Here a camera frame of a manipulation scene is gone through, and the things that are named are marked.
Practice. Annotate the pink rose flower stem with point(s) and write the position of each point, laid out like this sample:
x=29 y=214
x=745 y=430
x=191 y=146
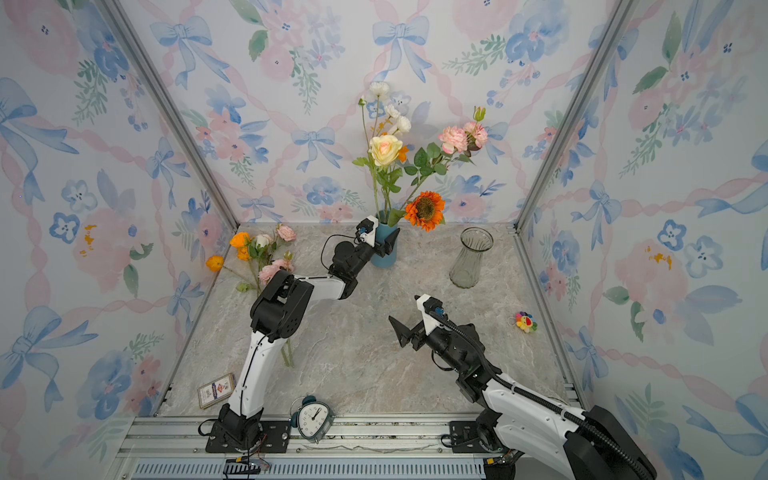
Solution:
x=272 y=248

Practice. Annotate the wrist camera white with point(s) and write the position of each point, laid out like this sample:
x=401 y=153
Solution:
x=366 y=231
x=433 y=313

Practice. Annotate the playing card box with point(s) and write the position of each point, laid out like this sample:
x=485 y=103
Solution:
x=216 y=391

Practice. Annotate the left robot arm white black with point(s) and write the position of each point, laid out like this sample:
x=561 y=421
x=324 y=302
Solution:
x=277 y=314

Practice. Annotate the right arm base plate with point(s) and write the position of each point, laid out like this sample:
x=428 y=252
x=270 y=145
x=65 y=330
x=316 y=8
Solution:
x=476 y=438

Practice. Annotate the orange sunflower stem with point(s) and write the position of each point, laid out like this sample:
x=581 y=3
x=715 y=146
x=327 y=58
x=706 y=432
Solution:
x=425 y=212

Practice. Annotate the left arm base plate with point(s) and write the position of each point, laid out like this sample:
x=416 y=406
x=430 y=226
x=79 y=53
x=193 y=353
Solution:
x=261 y=437

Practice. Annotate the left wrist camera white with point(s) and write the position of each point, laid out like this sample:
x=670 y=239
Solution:
x=366 y=231

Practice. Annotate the teal ceramic vase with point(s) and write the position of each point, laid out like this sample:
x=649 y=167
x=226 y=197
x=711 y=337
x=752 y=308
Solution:
x=383 y=262

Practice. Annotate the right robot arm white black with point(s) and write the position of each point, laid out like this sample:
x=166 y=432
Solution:
x=577 y=443

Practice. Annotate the cream yellow rose stem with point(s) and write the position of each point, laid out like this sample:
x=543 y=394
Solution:
x=385 y=170

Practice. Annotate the pink carnation flower stem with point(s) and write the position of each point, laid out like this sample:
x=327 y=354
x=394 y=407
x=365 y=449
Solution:
x=454 y=144

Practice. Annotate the orange ranunculus flower bunch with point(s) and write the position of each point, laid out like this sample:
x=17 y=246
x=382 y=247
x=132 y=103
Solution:
x=249 y=250

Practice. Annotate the aluminium rail frame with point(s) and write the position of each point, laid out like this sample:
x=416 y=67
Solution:
x=385 y=446

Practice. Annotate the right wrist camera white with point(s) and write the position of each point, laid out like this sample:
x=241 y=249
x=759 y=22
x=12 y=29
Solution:
x=433 y=313

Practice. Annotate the colourful small flower toy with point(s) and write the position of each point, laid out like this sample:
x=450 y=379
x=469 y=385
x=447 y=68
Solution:
x=525 y=322

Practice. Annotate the clear glass vase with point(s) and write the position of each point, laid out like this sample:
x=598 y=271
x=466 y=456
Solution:
x=466 y=270

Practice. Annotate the orange poppy flower stem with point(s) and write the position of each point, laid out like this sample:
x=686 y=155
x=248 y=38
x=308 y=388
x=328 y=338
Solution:
x=396 y=127

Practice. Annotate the teal alarm clock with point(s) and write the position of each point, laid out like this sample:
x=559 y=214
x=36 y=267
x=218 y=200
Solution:
x=313 y=419

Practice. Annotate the white flower stem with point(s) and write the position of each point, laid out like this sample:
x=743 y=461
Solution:
x=374 y=108

